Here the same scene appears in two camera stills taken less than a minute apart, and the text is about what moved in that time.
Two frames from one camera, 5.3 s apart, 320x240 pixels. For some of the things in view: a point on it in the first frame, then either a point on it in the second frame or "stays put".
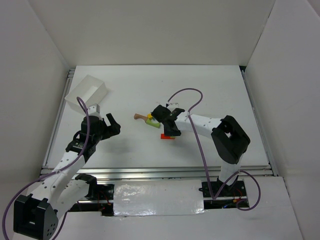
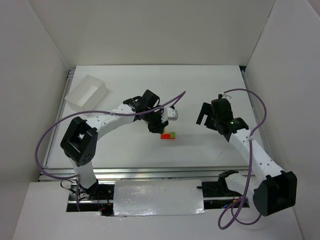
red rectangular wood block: (166, 137) stays put
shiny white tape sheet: (158, 198) stays put
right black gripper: (165, 119) to (207, 113)
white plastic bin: (90, 90) stays put
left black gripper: (107, 128) to (156, 125)
